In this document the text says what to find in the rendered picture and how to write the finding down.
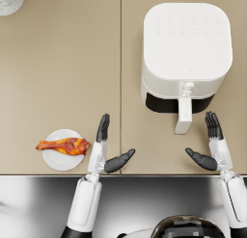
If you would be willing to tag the white marbled pot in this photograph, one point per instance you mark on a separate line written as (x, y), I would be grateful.
(9, 1)

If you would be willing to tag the roasted chicken drumstick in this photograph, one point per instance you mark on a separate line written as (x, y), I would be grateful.
(66, 145)

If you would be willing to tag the white air fryer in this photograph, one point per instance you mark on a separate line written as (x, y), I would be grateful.
(186, 49)

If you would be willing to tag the small white round plate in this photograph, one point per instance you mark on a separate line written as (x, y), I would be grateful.
(61, 160)

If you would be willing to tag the dark round robot body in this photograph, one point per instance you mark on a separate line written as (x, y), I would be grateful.
(188, 228)

